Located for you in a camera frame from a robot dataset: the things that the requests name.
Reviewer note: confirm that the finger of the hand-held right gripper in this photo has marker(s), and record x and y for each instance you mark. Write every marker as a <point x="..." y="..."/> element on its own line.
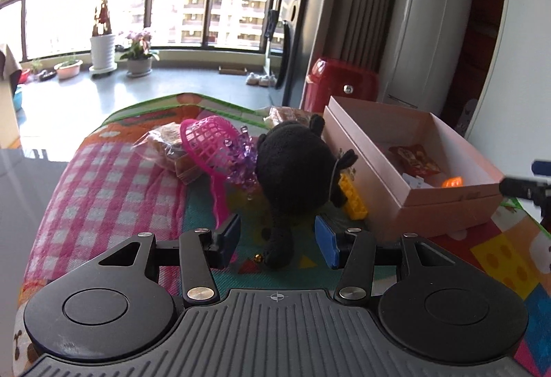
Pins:
<point x="521" y="186"/>
<point x="542" y="167"/>

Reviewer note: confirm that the white paper packet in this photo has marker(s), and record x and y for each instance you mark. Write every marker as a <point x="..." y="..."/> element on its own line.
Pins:
<point x="415" y="181"/>

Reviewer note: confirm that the pink cardboard box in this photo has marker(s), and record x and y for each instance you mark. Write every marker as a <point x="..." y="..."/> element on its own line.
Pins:
<point x="379" y="196"/>

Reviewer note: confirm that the purple bead ornament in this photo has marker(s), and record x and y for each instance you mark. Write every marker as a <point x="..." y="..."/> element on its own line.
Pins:
<point x="243" y="159"/>

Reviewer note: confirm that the bread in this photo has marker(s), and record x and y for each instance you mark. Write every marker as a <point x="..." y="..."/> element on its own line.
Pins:
<point x="163" y="140"/>
<point x="284" y="115"/>

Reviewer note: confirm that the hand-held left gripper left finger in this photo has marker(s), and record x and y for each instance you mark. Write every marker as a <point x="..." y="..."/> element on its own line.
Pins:
<point x="232" y="232"/>

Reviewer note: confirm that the red snack packet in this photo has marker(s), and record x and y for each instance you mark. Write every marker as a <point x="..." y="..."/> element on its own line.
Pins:
<point x="415" y="160"/>

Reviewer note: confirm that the white standing air conditioner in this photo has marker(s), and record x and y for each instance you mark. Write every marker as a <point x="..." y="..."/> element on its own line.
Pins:
<point x="434" y="15"/>

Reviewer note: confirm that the small red plant pot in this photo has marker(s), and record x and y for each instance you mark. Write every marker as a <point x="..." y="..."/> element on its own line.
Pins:
<point x="26" y="74"/>

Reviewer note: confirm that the pink checkered blanket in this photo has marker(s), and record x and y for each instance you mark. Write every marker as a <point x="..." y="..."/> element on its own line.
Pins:
<point x="107" y="187"/>

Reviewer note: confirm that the black plush toy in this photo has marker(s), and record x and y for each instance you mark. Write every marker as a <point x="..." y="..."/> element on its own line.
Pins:
<point x="297" y="170"/>

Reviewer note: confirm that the orange toy block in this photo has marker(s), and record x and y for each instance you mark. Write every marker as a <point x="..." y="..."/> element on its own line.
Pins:
<point x="454" y="181"/>

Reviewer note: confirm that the small gold bell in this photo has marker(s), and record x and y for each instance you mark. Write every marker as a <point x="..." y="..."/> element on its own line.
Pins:
<point x="258" y="259"/>

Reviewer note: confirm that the pink flowering potted plant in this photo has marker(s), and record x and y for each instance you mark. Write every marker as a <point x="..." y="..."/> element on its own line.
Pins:
<point x="138" y="54"/>

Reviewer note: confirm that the tall potted plant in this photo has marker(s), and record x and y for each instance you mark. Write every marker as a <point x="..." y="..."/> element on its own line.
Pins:
<point x="103" y="49"/>

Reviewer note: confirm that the flat cardboard tray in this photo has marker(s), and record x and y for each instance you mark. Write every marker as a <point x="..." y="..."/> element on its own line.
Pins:
<point x="232" y="70"/>

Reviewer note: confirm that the white shoe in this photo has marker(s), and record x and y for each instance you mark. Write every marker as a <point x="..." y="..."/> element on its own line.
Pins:
<point x="252" y="79"/>
<point x="267" y="80"/>

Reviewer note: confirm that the pink plastic basket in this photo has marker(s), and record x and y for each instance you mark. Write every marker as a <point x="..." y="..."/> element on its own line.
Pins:
<point x="211" y="140"/>

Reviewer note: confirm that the pale pot with sprouts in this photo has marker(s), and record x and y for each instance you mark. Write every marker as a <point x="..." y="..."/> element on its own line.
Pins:
<point x="68" y="69"/>

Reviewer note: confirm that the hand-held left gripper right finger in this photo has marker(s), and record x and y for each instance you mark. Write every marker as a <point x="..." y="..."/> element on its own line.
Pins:
<point x="325" y="243"/>

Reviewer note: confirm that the yellow toy block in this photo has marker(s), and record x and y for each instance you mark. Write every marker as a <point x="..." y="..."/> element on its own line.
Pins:
<point x="353" y="198"/>

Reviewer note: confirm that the colourful play mat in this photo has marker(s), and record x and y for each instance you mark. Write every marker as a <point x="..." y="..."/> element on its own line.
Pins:
<point x="508" y="256"/>

